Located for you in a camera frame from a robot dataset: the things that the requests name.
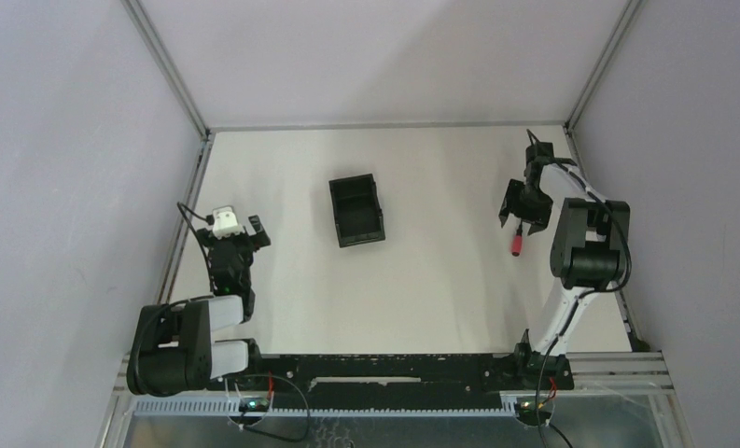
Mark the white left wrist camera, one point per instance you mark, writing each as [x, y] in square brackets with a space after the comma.
[225, 223]

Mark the left green circuit board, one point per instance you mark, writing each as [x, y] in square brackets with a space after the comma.
[253, 405]

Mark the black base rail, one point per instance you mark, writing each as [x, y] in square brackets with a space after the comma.
[424, 382]

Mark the red handled screwdriver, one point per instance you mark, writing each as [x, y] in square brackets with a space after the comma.
[517, 241]

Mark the green circuit board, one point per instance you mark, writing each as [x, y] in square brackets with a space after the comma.
[531, 414]
[253, 405]

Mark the black plastic bin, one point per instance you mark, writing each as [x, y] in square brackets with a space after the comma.
[358, 215]

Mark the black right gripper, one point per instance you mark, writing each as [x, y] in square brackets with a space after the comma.
[512, 204]

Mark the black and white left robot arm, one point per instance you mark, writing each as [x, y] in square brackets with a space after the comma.
[174, 347]

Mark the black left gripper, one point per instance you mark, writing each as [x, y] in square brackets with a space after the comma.
[234, 242]

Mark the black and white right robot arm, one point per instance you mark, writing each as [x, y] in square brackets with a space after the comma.
[590, 256]

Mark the right green circuit board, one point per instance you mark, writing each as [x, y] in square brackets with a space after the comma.
[531, 414]

